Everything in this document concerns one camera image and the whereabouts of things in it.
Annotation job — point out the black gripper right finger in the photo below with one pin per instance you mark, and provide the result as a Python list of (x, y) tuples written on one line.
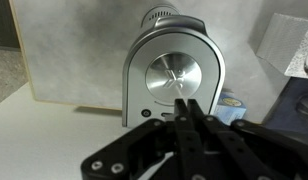
[(254, 150)]

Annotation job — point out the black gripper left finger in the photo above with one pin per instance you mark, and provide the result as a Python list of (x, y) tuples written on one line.
[(185, 146)]

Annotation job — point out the gray single-serve coffee maker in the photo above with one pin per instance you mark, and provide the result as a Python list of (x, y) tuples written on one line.
[(174, 66)]

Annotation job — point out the dark blue mat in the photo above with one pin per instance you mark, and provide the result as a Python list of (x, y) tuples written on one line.
[(287, 113)]

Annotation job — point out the white tissue box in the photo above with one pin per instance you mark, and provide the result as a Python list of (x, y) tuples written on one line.
[(284, 43)]

